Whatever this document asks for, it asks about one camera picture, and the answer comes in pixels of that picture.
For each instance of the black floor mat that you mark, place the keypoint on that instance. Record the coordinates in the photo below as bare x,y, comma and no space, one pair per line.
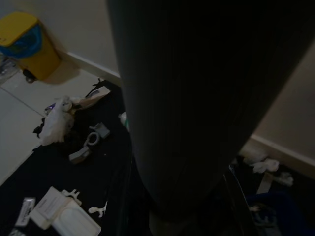
49,177

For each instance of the white and green bottle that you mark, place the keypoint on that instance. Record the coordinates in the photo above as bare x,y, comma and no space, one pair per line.
124,120

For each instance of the small grey plastic block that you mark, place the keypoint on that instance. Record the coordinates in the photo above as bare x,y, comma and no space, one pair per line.
102,131

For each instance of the white printed wrapper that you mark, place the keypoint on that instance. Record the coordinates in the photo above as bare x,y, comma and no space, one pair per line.
96,96

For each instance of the white crumpled tissue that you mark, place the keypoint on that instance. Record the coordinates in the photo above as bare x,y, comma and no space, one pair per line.
55,123

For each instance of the white plastic hook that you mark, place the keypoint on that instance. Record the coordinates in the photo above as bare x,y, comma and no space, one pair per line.
97,210

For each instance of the white paper wad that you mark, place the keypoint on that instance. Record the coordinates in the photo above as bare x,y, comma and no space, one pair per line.
261,162

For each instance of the yellow trash bin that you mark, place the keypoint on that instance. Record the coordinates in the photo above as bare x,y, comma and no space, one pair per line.
41,54

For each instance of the white paper box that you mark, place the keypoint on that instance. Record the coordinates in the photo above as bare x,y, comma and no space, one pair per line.
64,216

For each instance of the clear plastic wrapper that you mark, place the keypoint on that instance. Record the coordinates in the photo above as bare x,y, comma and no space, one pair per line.
6,68

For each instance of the small silver packet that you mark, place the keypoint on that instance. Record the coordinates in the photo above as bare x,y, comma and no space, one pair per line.
25,211

